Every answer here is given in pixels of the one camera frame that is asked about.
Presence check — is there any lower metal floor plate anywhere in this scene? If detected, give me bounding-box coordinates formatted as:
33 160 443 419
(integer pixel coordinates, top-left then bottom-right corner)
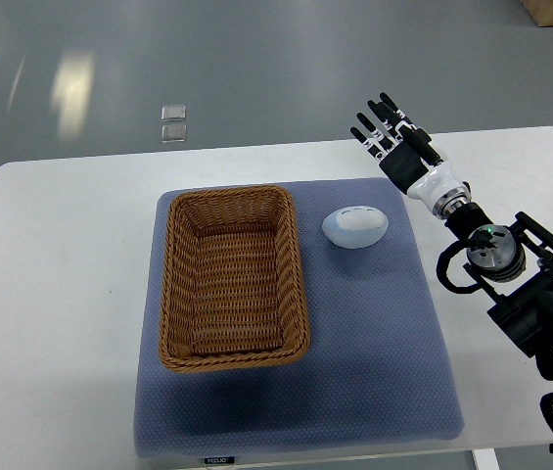
161 123 187 143

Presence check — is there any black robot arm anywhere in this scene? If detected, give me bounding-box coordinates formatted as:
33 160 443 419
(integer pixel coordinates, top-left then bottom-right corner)
350 93 553 381

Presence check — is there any blue quilted mat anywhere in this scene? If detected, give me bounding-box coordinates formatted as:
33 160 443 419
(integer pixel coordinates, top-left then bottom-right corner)
134 178 463 458

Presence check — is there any metal floor plate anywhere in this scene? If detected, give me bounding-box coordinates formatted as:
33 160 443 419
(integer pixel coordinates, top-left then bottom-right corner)
161 104 187 122
161 123 187 143

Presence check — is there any brown wicker basket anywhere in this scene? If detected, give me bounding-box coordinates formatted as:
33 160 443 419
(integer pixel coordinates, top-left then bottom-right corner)
158 185 310 373

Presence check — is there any white table leg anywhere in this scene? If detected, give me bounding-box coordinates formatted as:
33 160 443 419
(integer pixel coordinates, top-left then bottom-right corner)
472 448 500 470

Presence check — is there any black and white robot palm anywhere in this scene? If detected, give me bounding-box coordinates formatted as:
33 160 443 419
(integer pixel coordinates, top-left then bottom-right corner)
350 92 471 216

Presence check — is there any blue and white plush toy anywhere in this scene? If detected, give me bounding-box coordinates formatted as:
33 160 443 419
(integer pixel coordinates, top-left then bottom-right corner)
322 206 389 250

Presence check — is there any upper metal floor plate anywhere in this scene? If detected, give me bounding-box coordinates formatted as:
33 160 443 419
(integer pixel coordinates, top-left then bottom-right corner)
161 104 187 122

